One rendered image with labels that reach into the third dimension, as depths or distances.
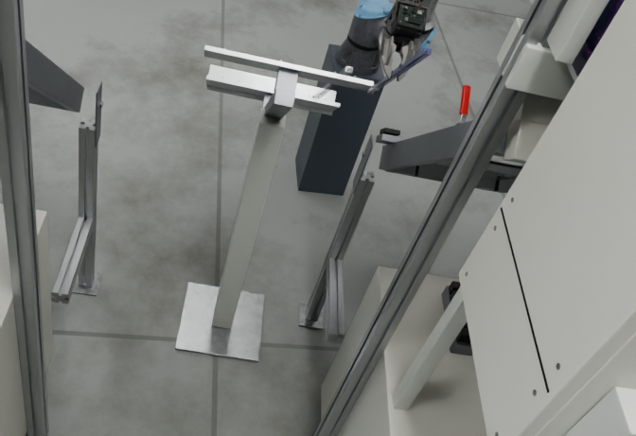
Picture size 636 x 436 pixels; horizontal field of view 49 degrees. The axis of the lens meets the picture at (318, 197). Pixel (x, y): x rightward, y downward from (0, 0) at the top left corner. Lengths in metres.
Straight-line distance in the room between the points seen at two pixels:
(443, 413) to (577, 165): 0.74
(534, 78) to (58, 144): 1.99
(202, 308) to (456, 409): 1.00
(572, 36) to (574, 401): 0.44
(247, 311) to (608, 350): 1.57
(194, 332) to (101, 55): 1.43
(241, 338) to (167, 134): 0.95
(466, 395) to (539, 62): 0.77
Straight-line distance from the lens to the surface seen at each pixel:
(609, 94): 0.86
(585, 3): 0.94
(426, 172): 1.82
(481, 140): 1.09
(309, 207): 2.60
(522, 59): 1.00
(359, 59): 2.32
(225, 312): 2.12
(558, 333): 0.86
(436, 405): 1.48
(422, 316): 1.59
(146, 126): 2.80
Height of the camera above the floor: 1.81
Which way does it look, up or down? 43 degrees down
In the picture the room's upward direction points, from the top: 19 degrees clockwise
